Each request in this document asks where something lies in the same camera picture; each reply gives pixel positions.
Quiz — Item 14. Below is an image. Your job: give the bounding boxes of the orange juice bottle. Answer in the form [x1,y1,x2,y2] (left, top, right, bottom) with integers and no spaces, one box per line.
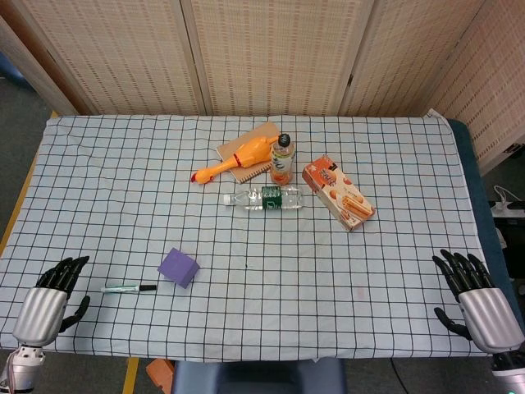
[269,133,296,186]

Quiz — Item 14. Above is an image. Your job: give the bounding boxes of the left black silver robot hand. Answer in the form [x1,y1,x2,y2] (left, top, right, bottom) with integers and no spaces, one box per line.
[11,255,91,348]

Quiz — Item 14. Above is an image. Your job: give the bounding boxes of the clear water bottle green label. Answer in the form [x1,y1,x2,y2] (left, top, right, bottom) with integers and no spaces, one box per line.
[223,185,306,212]

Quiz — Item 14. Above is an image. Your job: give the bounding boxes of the white checkered tablecloth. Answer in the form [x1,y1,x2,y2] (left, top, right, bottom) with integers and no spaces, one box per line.
[0,108,506,364]

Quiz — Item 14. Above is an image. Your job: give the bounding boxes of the purple cube block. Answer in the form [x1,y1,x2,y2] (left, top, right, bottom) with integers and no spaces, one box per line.
[157,247,201,290]

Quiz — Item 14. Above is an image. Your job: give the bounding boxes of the white cable with plug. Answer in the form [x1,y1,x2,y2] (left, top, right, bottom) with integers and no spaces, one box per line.
[489,185,525,215]

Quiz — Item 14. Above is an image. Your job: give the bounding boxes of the dark blue chair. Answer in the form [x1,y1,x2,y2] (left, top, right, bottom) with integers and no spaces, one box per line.
[170,357,348,394]

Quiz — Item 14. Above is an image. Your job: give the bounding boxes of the beige woven folding screen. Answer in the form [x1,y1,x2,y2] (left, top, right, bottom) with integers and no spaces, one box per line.
[0,0,525,177]

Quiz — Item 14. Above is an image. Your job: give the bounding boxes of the orange biscuit box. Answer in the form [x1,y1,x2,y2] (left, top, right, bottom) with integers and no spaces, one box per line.
[302,153,377,234]

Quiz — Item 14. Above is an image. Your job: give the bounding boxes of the white green marker pen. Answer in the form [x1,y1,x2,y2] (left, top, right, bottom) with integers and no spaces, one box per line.
[101,283,158,295]

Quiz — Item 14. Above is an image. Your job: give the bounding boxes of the orange block on floor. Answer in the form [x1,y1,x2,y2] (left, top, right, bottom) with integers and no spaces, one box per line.
[145,358,176,394]

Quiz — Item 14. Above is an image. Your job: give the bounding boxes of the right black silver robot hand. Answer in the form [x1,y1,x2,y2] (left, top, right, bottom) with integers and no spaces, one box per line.
[431,248,525,355]

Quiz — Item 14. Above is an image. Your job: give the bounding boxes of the brown spiral notebook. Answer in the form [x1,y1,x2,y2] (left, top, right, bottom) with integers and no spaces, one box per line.
[216,121,282,185]

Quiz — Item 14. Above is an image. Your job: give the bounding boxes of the black equipment box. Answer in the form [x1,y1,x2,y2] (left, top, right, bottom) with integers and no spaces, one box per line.
[492,213,525,281]

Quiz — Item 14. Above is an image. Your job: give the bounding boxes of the yellow rubber chicken toy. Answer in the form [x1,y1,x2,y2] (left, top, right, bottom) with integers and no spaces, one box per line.
[189,135,281,186]

